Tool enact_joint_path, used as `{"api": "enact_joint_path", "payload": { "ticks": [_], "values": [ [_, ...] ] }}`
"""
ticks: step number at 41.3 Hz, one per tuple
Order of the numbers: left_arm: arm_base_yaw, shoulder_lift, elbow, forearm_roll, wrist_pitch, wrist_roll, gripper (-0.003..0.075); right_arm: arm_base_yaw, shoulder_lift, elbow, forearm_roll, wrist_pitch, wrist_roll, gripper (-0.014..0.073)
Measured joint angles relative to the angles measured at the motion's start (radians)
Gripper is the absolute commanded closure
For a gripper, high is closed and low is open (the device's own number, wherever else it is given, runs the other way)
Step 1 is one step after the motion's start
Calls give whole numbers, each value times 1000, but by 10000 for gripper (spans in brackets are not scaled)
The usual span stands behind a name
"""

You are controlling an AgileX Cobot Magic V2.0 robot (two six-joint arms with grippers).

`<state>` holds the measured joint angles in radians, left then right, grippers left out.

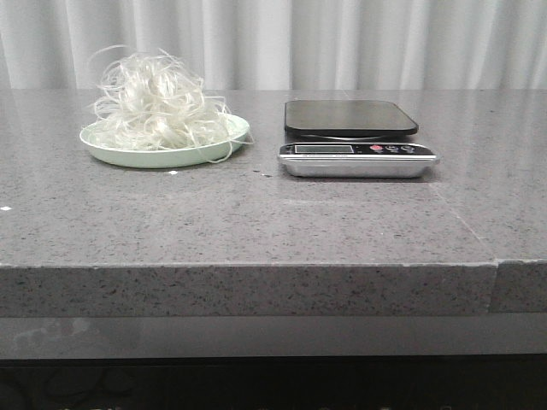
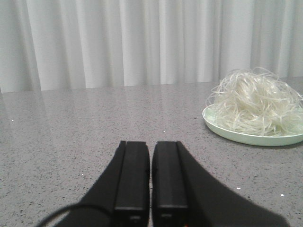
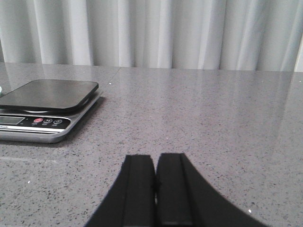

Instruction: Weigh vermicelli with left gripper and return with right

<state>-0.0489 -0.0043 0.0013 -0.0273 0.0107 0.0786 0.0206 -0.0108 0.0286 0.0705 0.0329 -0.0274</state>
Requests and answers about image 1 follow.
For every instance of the white vermicelli noodle bundle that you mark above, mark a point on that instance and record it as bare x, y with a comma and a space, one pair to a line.
154, 102

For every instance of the pale green round plate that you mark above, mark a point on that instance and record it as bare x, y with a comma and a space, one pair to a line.
239, 130

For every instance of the black silver kitchen scale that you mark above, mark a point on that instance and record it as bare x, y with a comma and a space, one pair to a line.
351, 139

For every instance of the white pleated curtain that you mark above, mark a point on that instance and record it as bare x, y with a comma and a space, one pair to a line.
277, 45

